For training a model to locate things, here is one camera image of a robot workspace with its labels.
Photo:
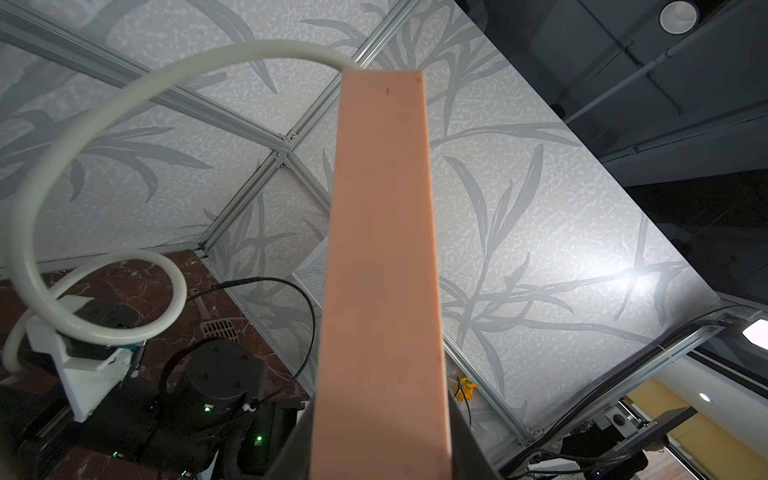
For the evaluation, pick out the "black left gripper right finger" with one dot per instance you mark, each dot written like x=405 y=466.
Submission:
x=468 y=460

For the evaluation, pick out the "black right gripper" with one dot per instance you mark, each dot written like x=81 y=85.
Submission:
x=174 y=425

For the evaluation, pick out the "beige plastic litter scoop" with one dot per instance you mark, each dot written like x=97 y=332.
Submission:
x=219 y=328

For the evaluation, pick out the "artificial flower bouquet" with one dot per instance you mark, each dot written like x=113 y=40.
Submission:
x=463 y=388

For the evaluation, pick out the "pink power strip block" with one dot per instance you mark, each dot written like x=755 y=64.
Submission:
x=381 y=408

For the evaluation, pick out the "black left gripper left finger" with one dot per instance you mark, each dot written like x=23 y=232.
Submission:
x=293 y=460

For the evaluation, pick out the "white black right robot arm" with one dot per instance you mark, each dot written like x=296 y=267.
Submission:
x=251 y=441

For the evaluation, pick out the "white wire mesh basket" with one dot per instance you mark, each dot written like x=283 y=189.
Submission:
x=311 y=273

